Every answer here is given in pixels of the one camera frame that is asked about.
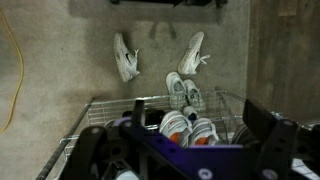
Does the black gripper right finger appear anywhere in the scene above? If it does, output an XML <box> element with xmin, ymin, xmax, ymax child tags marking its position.
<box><xmin>242</xmin><ymin>99</ymin><xmax>298</xmax><ymax>180</ymax></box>

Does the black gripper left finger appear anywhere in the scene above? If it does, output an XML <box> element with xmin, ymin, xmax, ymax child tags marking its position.
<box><xmin>61</xmin><ymin>99</ymin><xmax>147</xmax><ymax>180</ymax></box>

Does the grey sneaker orange insole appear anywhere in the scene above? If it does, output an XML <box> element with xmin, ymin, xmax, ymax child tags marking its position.
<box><xmin>189</xmin><ymin>117</ymin><xmax>220</xmax><ymax>147</ymax></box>
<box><xmin>159</xmin><ymin>110</ymin><xmax>194</xmax><ymax>148</ymax></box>

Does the black grey slide sandal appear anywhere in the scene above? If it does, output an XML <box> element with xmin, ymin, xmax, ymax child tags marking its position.
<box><xmin>104</xmin><ymin>109</ymin><xmax>134</xmax><ymax>130</ymax></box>
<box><xmin>144</xmin><ymin>108</ymin><xmax>165</xmax><ymax>130</ymax></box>

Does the white knit sneaker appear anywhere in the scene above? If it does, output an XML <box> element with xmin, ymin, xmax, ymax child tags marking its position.
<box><xmin>165</xmin><ymin>71</ymin><xmax>188</xmax><ymax>111</ymax></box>
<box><xmin>183</xmin><ymin>78</ymin><xmax>208</xmax><ymax>113</ymax></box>

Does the small white shoe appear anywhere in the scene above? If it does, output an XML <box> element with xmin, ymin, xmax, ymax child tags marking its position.
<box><xmin>182</xmin><ymin>105</ymin><xmax>200</xmax><ymax>123</ymax></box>

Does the white Nike sneaker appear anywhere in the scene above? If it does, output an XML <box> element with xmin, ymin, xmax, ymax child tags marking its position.
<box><xmin>113</xmin><ymin>32</ymin><xmax>141</xmax><ymax>84</ymax></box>
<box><xmin>177</xmin><ymin>31</ymin><xmax>211</xmax><ymax>76</ymax></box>

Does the chrome wire shoe rack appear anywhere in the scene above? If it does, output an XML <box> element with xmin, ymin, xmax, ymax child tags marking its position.
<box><xmin>35</xmin><ymin>88</ymin><xmax>320</xmax><ymax>180</ymax></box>

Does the yellow cable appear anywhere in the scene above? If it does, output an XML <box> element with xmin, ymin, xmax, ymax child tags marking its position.
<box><xmin>0</xmin><ymin>8</ymin><xmax>25</xmax><ymax>135</ymax></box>

